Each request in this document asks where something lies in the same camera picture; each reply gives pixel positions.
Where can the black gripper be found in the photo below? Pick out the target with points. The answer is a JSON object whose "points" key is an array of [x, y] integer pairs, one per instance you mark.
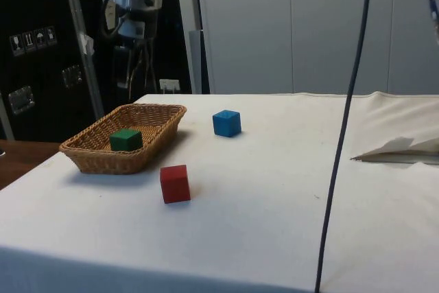
{"points": [[128, 44]]}

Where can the wicker basket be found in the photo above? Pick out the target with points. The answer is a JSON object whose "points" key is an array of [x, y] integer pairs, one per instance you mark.
{"points": [[151, 118]]}

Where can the green cube block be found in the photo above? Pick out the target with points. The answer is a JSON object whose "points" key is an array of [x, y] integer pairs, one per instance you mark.
{"points": [[125, 140]]}

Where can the blue cube block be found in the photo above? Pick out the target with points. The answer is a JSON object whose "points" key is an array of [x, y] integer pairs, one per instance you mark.
{"points": [[224, 123]]}

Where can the black cabinet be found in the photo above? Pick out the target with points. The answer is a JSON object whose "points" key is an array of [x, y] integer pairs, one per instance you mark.
{"points": [[37, 5]]}

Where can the red cube block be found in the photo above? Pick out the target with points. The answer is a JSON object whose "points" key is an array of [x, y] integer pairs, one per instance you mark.
{"points": [[175, 185]]}

